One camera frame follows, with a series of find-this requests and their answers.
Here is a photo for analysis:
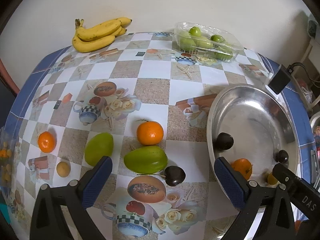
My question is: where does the orange mandarin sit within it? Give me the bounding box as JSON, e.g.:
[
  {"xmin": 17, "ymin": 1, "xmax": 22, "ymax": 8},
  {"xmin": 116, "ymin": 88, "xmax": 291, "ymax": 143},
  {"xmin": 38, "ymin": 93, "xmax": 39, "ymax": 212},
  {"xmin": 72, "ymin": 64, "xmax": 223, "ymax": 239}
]
[
  {"xmin": 136, "ymin": 119, "xmax": 164, "ymax": 146},
  {"xmin": 230, "ymin": 158, "xmax": 253, "ymax": 180},
  {"xmin": 37, "ymin": 131, "xmax": 56, "ymax": 153}
]

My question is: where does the round metal tray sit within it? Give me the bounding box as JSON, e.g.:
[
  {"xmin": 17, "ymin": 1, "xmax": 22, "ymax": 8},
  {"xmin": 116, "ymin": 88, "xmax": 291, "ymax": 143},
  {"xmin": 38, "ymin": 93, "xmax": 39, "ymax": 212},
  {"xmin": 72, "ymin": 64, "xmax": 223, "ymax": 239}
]
[{"xmin": 206, "ymin": 85, "xmax": 300, "ymax": 214}]

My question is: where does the clear plastic clamshell container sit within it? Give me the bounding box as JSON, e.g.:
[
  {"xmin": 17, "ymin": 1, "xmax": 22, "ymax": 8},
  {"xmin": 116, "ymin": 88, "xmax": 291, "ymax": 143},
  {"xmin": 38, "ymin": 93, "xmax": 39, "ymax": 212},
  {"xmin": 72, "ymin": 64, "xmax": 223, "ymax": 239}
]
[{"xmin": 174, "ymin": 21, "xmax": 245, "ymax": 63}]

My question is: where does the black cable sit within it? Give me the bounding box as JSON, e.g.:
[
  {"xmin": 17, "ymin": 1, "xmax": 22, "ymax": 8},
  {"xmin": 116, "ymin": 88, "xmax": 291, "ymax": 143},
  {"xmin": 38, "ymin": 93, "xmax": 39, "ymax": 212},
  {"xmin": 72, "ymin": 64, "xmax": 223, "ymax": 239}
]
[{"xmin": 287, "ymin": 62, "xmax": 320, "ymax": 90}]

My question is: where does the clear plastic bag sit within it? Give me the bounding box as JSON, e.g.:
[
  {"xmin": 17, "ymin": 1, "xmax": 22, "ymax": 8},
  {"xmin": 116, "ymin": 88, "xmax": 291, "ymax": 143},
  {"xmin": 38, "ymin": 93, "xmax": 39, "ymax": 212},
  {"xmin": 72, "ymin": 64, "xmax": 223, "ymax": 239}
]
[{"xmin": 297, "ymin": 79, "xmax": 314, "ymax": 105}]

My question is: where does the pile of small green fruits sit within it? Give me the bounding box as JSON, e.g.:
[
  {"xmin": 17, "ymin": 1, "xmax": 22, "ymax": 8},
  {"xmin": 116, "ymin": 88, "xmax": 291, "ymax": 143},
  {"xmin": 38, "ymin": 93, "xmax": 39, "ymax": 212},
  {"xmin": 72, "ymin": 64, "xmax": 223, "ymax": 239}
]
[{"xmin": 179, "ymin": 26, "xmax": 234, "ymax": 62}]

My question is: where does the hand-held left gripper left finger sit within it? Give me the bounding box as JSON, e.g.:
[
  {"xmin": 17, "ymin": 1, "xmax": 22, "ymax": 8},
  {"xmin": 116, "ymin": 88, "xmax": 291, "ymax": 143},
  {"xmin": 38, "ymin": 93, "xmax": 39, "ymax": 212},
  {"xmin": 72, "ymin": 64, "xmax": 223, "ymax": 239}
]
[{"xmin": 30, "ymin": 155, "xmax": 113, "ymax": 240}]

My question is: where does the yellow banana bunch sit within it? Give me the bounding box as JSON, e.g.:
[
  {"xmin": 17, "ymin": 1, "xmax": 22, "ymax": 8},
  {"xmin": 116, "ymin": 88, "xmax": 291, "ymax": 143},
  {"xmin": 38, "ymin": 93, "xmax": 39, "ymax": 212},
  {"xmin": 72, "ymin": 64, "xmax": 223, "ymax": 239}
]
[{"xmin": 72, "ymin": 17, "xmax": 132, "ymax": 53}]

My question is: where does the white furniture frame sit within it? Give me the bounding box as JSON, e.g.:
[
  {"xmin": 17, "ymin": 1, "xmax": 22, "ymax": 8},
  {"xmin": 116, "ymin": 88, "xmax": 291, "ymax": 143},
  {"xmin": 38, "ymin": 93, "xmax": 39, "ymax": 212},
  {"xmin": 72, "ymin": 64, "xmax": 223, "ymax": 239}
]
[{"xmin": 299, "ymin": 36, "xmax": 320, "ymax": 110}]

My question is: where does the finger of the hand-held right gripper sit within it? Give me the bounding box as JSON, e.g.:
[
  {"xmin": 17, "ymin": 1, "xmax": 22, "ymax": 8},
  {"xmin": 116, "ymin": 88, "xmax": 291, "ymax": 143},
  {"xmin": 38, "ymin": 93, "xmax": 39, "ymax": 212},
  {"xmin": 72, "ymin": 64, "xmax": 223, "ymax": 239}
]
[{"xmin": 272, "ymin": 163, "xmax": 304, "ymax": 193}]

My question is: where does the dark purple plum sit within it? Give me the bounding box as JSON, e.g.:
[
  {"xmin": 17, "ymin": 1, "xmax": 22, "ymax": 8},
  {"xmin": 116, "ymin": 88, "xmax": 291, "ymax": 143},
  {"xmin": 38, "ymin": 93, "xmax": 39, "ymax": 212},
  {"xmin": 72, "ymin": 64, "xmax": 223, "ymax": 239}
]
[
  {"xmin": 136, "ymin": 165, "xmax": 187, "ymax": 187},
  {"xmin": 277, "ymin": 149, "xmax": 289, "ymax": 163},
  {"xmin": 216, "ymin": 132, "xmax": 235, "ymax": 151}
]

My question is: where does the clear bag of small fruit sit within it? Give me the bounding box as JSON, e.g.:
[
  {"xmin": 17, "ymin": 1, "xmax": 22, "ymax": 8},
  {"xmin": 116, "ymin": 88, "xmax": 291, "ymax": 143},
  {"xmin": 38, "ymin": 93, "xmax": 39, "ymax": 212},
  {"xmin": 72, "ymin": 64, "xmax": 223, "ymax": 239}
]
[{"xmin": 0, "ymin": 127, "xmax": 22, "ymax": 188}]

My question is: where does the checkered printed tablecloth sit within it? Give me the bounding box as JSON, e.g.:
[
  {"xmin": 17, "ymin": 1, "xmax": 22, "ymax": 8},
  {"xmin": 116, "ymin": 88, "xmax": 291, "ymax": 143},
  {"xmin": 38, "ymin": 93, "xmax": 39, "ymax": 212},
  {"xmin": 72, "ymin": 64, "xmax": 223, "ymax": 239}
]
[{"xmin": 0, "ymin": 31, "xmax": 318, "ymax": 240}]

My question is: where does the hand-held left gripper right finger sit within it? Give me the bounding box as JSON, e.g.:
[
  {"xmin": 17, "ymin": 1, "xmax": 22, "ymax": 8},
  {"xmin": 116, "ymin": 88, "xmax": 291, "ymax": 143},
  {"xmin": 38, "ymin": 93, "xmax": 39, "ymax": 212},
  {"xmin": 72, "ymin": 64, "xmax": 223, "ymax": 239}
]
[{"xmin": 214, "ymin": 157, "xmax": 297, "ymax": 240}]

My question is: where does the green mango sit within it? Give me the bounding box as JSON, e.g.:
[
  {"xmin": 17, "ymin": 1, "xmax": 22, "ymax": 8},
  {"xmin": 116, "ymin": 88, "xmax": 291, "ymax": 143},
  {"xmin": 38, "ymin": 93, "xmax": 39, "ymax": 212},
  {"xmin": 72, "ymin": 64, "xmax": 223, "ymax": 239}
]
[
  {"xmin": 84, "ymin": 132, "xmax": 114, "ymax": 167},
  {"xmin": 124, "ymin": 145, "xmax": 168, "ymax": 174}
]

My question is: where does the cluster of small yellow fruits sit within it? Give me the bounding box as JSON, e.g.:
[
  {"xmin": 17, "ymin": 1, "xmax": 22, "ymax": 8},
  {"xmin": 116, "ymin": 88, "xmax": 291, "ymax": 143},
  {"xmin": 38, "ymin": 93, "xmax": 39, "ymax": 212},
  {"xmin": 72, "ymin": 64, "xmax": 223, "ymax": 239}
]
[{"xmin": 0, "ymin": 141, "xmax": 13, "ymax": 183}]

